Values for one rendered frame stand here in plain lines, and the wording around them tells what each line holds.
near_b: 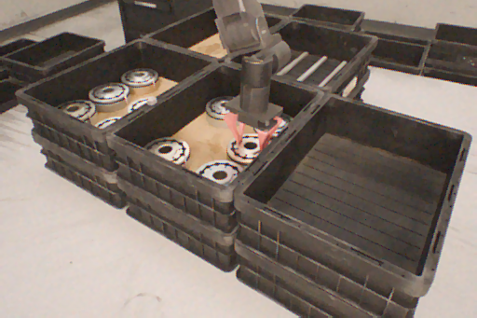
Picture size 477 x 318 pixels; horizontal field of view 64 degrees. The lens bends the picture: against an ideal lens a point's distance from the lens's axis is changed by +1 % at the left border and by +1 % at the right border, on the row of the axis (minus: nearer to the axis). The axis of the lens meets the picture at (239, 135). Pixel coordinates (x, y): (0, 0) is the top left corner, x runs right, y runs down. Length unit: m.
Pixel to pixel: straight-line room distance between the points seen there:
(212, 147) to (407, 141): 0.42
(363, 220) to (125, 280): 0.47
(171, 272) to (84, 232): 0.23
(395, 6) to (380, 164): 3.24
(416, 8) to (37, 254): 3.67
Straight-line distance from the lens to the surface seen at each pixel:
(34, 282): 0.88
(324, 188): 0.79
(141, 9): 2.59
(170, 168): 0.67
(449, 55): 2.34
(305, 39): 1.33
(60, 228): 0.95
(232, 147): 0.82
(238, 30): 0.69
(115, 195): 0.92
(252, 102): 0.73
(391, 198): 0.80
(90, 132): 0.81
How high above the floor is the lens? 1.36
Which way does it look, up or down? 36 degrees down
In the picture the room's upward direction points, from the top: straight up
